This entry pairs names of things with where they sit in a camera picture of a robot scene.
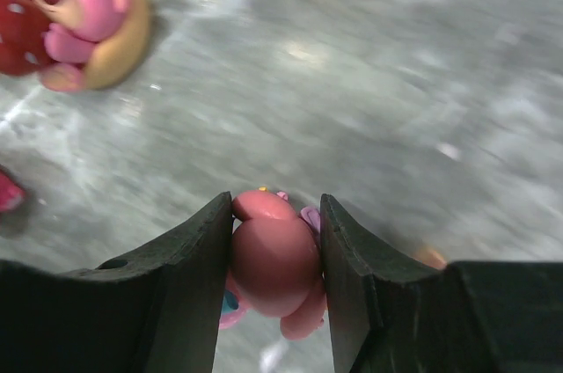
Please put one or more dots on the small orange bear toy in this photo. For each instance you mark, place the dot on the small orange bear toy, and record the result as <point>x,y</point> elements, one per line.
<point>429,256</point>

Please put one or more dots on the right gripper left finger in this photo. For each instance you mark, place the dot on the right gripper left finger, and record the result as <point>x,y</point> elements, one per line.
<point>153,309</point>

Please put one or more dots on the pink bear cake toy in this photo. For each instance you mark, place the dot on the pink bear cake toy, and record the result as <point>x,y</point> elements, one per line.
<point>12,195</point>

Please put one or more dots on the pink pig purple bow toy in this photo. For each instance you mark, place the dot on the pink pig purple bow toy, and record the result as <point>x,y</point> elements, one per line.
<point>275,264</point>

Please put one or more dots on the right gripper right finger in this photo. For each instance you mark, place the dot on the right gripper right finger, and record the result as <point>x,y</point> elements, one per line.
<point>391,313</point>

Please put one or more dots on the pink bear strawberry donut toy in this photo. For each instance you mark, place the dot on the pink bear strawberry donut toy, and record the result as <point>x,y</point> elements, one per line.
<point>74,45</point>

